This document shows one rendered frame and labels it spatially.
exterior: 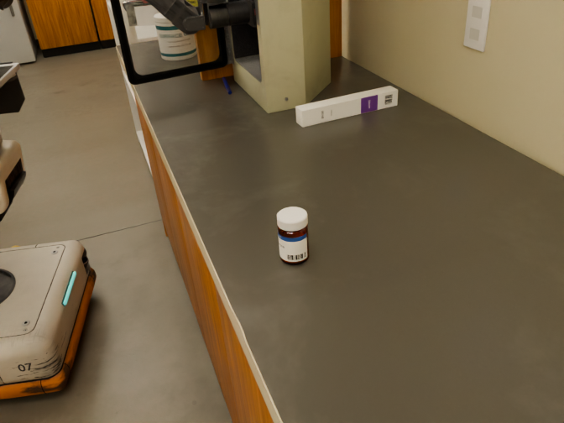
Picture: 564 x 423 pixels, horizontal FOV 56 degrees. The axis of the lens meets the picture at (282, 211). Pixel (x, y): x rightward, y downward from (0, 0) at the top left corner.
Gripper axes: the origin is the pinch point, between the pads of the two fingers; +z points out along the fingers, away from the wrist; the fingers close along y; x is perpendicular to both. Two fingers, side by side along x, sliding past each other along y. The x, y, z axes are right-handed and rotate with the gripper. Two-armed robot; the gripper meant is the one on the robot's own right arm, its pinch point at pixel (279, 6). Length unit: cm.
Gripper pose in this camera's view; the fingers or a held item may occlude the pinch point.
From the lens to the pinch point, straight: 152.0
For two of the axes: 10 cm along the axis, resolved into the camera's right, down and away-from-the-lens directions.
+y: -3.5, -4.8, 8.1
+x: 0.8, 8.4, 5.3
